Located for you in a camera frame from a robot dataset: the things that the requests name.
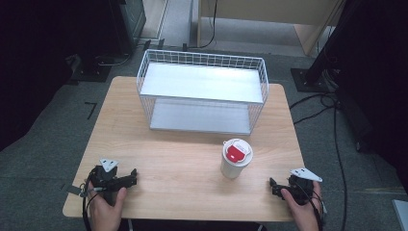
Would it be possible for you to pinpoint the short black floor cable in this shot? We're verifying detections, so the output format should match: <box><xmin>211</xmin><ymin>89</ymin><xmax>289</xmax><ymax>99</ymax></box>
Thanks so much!
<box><xmin>292</xmin><ymin>105</ymin><xmax>335</xmax><ymax>126</ymax></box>

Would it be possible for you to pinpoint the white wire shelf rack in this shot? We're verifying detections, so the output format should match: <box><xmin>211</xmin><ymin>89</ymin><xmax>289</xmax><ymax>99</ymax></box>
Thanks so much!
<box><xmin>136</xmin><ymin>48</ymin><xmax>270</xmax><ymax>137</ymax></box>

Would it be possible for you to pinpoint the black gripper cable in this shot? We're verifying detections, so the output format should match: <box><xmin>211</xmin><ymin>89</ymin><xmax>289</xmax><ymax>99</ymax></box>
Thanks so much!
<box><xmin>81</xmin><ymin>174</ymin><xmax>99</xmax><ymax>231</ymax></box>
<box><xmin>301</xmin><ymin>182</ymin><xmax>325</xmax><ymax>231</ymax></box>

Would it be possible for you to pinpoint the black flat stand base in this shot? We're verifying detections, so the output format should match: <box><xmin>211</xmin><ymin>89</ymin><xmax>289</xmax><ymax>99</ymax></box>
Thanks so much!
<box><xmin>64</xmin><ymin>53</ymin><xmax>114</xmax><ymax>86</ymax></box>

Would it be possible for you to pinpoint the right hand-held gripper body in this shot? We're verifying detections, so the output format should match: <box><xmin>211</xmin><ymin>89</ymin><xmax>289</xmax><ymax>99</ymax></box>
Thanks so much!
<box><xmin>281</xmin><ymin>167</ymin><xmax>323</xmax><ymax>206</ymax></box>

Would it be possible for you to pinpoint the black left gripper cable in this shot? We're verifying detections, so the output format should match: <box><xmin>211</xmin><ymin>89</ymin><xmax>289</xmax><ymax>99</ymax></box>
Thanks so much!
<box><xmin>81</xmin><ymin>174</ymin><xmax>99</xmax><ymax>231</ymax></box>

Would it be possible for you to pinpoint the black square stand base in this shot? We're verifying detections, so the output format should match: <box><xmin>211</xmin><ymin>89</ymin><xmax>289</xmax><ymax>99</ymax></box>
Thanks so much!
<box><xmin>290</xmin><ymin>66</ymin><xmax>335</xmax><ymax>94</ymax></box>

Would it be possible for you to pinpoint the white flat object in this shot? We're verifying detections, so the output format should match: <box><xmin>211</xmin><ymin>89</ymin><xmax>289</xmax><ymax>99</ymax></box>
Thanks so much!
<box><xmin>391</xmin><ymin>198</ymin><xmax>408</xmax><ymax>231</ymax></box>

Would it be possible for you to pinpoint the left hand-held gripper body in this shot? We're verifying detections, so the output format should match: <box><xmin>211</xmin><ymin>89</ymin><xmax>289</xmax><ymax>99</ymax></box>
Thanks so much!
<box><xmin>86</xmin><ymin>157</ymin><xmax>129</xmax><ymax>206</ymax></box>

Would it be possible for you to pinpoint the long black floor cable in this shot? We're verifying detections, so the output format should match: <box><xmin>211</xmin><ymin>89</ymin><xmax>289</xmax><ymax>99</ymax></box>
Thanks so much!
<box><xmin>332</xmin><ymin>95</ymin><xmax>349</xmax><ymax>231</ymax></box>

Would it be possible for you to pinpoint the person's right hand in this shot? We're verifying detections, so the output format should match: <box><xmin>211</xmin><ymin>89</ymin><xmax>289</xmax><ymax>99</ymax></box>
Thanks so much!
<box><xmin>280</xmin><ymin>181</ymin><xmax>323</xmax><ymax>231</ymax></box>

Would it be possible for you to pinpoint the dark curtain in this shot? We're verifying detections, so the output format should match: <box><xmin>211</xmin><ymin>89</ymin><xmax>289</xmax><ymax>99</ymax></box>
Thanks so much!
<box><xmin>333</xmin><ymin>0</ymin><xmax>408</xmax><ymax>193</ymax></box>
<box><xmin>0</xmin><ymin>0</ymin><xmax>123</xmax><ymax>152</ymax></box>

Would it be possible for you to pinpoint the person's left hand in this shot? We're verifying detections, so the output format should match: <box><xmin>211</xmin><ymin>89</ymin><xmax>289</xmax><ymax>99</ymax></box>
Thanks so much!
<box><xmin>88</xmin><ymin>182</ymin><xmax>128</xmax><ymax>231</ymax></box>

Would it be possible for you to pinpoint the black hanging cable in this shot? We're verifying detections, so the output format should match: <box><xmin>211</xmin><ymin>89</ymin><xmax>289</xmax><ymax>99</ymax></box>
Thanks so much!
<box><xmin>191</xmin><ymin>0</ymin><xmax>219</xmax><ymax>50</ymax></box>

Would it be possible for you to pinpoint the light wooden desk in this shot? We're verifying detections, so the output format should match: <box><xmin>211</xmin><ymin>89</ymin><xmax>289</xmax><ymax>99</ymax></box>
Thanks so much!
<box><xmin>195</xmin><ymin>0</ymin><xmax>348</xmax><ymax>58</ymax></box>

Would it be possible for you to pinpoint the dark cabinet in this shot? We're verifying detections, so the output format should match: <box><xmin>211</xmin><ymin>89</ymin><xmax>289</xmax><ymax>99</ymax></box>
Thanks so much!
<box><xmin>109</xmin><ymin>0</ymin><xmax>147</xmax><ymax>56</ymax></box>

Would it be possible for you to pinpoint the grey strap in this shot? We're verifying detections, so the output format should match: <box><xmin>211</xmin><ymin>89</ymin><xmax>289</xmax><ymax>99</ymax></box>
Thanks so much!
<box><xmin>66</xmin><ymin>184</ymin><xmax>89</xmax><ymax>196</ymax></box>

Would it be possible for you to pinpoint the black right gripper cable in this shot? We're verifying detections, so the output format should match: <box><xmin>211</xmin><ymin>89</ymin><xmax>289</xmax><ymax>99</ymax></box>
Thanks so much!
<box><xmin>301</xmin><ymin>182</ymin><xmax>325</xmax><ymax>231</ymax></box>

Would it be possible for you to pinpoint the white cup with red lid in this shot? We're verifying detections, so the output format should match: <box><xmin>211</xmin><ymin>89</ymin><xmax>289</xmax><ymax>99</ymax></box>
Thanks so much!
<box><xmin>219</xmin><ymin>138</ymin><xmax>254</xmax><ymax>180</ymax></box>

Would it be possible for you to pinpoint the black slanted stand pole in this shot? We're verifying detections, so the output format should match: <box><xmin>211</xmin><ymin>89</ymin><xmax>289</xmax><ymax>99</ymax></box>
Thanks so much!
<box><xmin>304</xmin><ymin>0</ymin><xmax>358</xmax><ymax>85</ymax></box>

